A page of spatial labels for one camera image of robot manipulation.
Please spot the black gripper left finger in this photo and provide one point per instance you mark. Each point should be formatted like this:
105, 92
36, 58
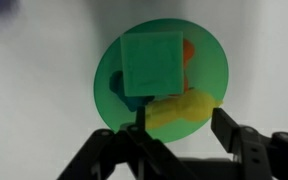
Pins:
130, 156

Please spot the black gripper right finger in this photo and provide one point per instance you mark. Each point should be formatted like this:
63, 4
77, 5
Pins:
260, 153

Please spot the yellow bear toy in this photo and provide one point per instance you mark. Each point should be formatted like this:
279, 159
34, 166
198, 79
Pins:
190, 106

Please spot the green bowl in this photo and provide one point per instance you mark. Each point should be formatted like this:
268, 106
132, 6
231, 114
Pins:
207, 66

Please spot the teal toy piece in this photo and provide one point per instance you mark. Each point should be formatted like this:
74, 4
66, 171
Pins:
117, 85

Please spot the green cube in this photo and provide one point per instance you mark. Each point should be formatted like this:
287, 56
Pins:
152, 63

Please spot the orange toy piece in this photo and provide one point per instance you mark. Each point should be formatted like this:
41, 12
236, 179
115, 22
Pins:
188, 53

